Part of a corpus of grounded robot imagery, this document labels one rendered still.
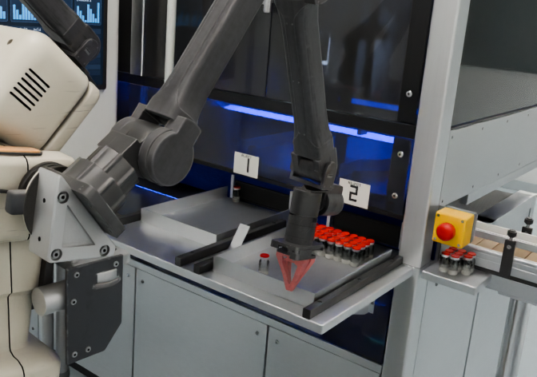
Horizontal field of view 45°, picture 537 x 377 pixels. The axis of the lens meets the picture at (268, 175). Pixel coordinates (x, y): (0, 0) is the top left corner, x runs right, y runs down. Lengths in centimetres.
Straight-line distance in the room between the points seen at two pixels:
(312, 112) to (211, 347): 107
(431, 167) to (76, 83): 84
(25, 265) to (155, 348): 125
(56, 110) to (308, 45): 43
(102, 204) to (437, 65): 88
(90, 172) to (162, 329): 138
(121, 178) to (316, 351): 105
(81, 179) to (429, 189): 88
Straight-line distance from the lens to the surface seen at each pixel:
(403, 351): 166
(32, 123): 95
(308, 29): 110
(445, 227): 147
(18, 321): 108
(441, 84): 147
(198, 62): 93
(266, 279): 134
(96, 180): 85
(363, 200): 159
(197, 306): 203
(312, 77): 114
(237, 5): 97
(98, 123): 199
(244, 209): 184
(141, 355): 231
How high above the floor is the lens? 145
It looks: 15 degrees down
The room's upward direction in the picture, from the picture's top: 5 degrees clockwise
